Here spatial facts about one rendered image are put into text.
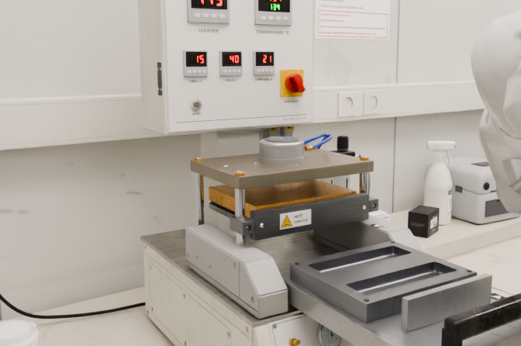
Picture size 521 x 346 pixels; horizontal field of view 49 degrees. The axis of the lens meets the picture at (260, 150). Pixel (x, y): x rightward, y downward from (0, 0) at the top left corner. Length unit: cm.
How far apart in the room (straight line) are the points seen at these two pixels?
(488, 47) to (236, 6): 60
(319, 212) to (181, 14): 42
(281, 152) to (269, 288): 25
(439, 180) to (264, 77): 81
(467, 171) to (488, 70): 125
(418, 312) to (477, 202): 112
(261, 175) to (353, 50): 92
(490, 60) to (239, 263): 45
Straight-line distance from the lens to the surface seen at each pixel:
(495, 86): 59
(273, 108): 114
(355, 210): 99
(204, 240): 94
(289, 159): 97
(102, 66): 133
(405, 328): 72
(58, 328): 128
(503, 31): 60
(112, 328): 125
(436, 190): 177
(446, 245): 164
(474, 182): 181
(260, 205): 91
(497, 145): 74
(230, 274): 87
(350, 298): 74
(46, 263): 136
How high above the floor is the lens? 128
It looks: 9 degrees down
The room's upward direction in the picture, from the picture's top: straight up
